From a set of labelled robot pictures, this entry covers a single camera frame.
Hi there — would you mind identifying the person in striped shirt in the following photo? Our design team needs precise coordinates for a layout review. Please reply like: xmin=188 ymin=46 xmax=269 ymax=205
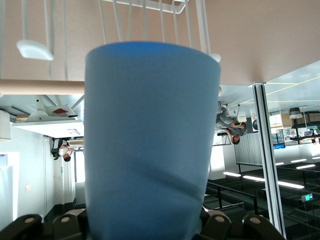
xmin=215 ymin=101 xmax=248 ymax=146

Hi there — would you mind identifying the person in white shirt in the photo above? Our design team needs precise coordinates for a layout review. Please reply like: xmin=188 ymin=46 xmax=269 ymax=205
xmin=50 ymin=137 xmax=76 ymax=163

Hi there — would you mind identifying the white desk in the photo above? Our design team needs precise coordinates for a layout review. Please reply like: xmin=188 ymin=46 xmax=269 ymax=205
xmin=11 ymin=94 xmax=85 ymax=139

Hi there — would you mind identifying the aluminium frame post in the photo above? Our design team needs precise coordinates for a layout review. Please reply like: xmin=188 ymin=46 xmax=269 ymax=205
xmin=247 ymin=81 xmax=287 ymax=240

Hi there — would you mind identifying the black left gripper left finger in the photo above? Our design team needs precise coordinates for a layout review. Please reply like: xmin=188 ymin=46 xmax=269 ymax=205
xmin=0 ymin=208 xmax=89 ymax=240

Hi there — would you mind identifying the brown table cover sheet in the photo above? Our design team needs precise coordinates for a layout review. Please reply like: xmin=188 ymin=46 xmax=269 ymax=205
xmin=0 ymin=0 xmax=320 ymax=87

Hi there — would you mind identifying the black metal railing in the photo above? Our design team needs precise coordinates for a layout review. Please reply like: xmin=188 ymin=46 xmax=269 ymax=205
xmin=203 ymin=180 xmax=260 ymax=216

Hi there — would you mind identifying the blue plastic cup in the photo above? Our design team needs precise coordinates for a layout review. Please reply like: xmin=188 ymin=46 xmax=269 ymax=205
xmin=83 ymin=40 xmax=222 ymax=240

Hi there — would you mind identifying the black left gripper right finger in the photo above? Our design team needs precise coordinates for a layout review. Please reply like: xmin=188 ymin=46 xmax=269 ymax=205
xmin=197 ymin=209 xmax=286 ymax=240

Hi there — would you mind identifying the white wire cup rack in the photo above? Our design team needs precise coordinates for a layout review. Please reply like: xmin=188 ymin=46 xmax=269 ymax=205
xmin=0 ymin=0 xmax=223 ymax=97

